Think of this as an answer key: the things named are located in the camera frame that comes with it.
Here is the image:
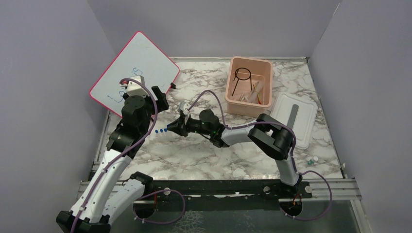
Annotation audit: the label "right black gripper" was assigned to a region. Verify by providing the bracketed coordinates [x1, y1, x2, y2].
[167, 116, 212, 138]

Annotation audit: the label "black wire tripod ring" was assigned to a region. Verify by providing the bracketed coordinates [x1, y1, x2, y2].
[230, 67, 252, 97]

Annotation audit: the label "white plastic bin lid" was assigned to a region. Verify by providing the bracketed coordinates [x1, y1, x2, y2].
[270, 92, 318, 150]

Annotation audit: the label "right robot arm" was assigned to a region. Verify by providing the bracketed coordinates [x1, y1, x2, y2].
[167, 109, 302, 198]

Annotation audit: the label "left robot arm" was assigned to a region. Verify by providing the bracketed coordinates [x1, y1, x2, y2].
[56, 86, 169, 233]

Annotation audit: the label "pink plastic bin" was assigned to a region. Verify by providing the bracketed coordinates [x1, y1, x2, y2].
[225, 56, 273, 117]

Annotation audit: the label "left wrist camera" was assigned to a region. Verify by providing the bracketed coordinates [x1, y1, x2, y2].
[120, 75, 148, 97]

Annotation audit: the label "white board with pink frame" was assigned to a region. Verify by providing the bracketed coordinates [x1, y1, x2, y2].
[89, 32, 180, 116]

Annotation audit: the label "black metal base rail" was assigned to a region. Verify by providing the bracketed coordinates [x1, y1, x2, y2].
[77, 179, 361, 213]

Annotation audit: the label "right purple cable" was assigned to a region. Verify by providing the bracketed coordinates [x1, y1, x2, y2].
[187, 89, 333, 222]

